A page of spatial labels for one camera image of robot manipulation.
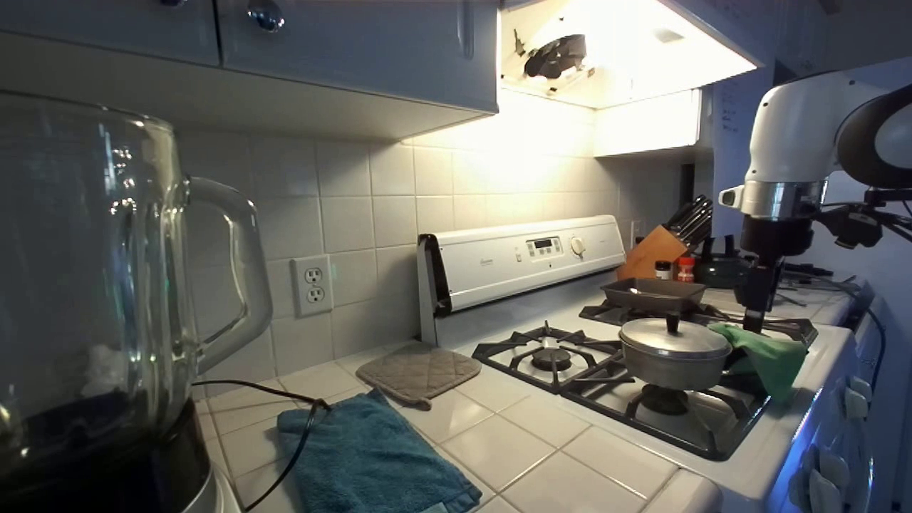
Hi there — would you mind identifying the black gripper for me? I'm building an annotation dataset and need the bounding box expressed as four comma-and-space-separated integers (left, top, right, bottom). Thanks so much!
739, 217, 815, 336

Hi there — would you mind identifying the green towel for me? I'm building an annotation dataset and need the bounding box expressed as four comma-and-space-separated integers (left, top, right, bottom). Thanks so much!
708, 319, 813, 405

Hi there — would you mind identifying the silver pot with black handle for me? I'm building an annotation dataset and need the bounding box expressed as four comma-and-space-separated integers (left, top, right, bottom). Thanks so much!
620, 341, 735, 394

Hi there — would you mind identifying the teal towel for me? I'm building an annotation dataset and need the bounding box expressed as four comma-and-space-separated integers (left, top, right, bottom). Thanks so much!
273, 387, 486, 513

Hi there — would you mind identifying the dark cast-iron pan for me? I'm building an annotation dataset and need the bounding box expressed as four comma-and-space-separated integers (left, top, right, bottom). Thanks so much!
598, 277, 711, 323

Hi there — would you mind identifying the wooden knife block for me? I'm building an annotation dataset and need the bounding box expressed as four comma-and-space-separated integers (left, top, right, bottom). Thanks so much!
615, 195, 716, 286

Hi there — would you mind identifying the black round burner cap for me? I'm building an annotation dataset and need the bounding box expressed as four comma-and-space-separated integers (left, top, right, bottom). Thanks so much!
527, 346, 577, 374
635, 381, 694, 420

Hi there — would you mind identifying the white stove burner knob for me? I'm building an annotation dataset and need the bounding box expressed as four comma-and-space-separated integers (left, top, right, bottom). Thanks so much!
813, 443, 855, 492
838, 374, 879, 421
803, 468, 845, 513

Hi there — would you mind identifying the white gas stove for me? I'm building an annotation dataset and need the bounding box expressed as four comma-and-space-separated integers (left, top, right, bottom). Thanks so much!
413, 213, 902, 513

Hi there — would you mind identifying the white range hood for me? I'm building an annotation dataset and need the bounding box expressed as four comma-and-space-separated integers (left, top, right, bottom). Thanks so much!
497, 0, 763, 110

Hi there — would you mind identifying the brown trivet tile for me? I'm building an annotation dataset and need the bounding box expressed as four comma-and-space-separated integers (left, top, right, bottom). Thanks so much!
354, 341, 486, 410

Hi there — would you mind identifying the silver cabinet knob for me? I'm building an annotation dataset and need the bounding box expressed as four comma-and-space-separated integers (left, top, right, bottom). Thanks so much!
245, 0, 290, 31

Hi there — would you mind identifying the glass blender with black base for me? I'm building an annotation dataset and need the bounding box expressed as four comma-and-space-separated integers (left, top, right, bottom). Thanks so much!
0, 88, 276, 513

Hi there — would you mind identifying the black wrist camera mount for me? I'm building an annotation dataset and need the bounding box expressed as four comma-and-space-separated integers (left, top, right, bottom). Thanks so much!
813, 195, 893, 252

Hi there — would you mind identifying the black camera on mount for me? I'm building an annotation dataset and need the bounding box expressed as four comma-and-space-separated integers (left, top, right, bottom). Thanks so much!
860, 182, 912, 210

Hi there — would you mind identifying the white wall outlet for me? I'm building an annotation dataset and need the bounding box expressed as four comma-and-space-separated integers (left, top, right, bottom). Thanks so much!
290, 252, 336, 319

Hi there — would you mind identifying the thin black power cable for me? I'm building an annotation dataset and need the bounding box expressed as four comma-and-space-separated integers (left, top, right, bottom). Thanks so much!
192, 376, 333, 513

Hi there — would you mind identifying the grey wall cabinet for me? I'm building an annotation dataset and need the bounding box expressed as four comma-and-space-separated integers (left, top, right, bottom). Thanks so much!
0, 0, 504, 113

